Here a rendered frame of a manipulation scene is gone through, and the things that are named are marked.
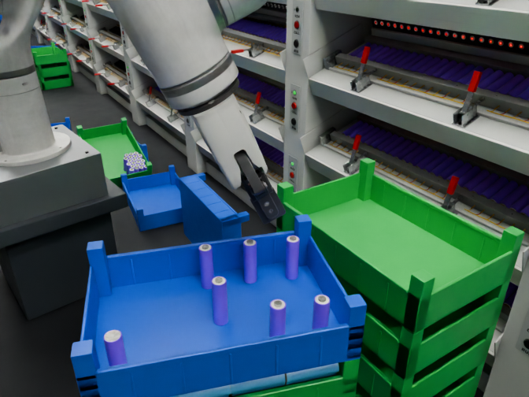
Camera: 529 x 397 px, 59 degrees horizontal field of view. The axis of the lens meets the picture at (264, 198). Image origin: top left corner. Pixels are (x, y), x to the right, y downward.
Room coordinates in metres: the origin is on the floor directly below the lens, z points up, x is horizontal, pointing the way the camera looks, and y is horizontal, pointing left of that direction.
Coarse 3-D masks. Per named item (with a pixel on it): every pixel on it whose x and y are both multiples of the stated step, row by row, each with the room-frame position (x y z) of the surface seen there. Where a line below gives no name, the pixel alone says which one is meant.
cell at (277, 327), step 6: (276, 300) 0.41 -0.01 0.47; (282, 300) 0.41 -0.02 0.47; (270, 306) 0.40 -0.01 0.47; (276, 306) 0.40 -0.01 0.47; (282, 306) 0.40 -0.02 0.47; (270, 312) 0.40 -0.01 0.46; (276, 312) 0.39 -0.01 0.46; (282, 312) 0.39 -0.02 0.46; (270, 318) 0.40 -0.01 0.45; (276, 318) 0.39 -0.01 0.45; (282, 318) 0.39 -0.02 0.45; (270, 324) 0.40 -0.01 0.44; (276, 324) 0.39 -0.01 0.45; (282, 324) 0.39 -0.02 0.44; (270, 330) 0.40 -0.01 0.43; (276, 330) 0.39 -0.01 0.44; (282, 330) 0.39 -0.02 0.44; (270, 336) 0.40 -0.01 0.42
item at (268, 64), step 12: (264, 12) 1.61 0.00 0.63; (276, 12) 1.55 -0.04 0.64; (228, 48) 1.50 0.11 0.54; (240, 48) 1.47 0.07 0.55; (240, 60) 1.43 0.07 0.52; (252, 60) 1.36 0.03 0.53; (264, 60) 1.33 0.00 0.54; (276, 60) 1.30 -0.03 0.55; (264, 72) 1.32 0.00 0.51; (276, 72) 1.27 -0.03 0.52
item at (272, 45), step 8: (224, 32) 1.59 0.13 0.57; (232, 32) 1.55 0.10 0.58; (240, 32) 1.53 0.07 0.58; (240, 40) 1.51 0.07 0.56; (248, 40) 1.47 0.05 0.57; (256, 40) 1.43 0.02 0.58; (264, 40) 1.40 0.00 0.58; (272, 40) 1.38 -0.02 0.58; (272, 48) 1.36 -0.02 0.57; (280, 48) 1.32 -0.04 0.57
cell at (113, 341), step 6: (114, 330) 0.36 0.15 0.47; (108, 336) 0.35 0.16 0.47; (114, 336) 0.35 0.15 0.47; (120, 336) 0.35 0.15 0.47; (108, 342) 0.34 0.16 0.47; (114, 342) 0.34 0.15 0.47; (120, 342) 0.35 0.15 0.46; (108, 348) 0.34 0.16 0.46; (114, 348) 0.34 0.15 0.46; (120, 348) 0.35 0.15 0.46; (108, 354) 0.35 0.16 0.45; (114, 354) 0.34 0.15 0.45; (120, 354) 0.35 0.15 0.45; (108, 360) 0.35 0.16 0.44; (114, 360) 0.34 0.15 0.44; (120, 360) 0.35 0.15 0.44; (126, 360) 0.35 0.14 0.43
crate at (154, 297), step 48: (240, 240) 0.55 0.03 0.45; (96, 288) 0.48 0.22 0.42; (144, 288) 0.51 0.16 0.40; (192, 288) 0.51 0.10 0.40; (240, 288) 0.51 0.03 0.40; (288, 288) 0.51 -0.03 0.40; (336, 288) 0.46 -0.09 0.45; (96, 336) 0.42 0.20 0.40; (144, 336) 0.42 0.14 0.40; (192, 336) 0.42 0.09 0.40; (240, 336) 0.42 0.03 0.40; (288, 336) 0.37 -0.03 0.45; (336, 336) 0.38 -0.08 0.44; (96, 384) 0.32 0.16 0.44; (144, 384) 0.33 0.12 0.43; (192, 384) 0.34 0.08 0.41
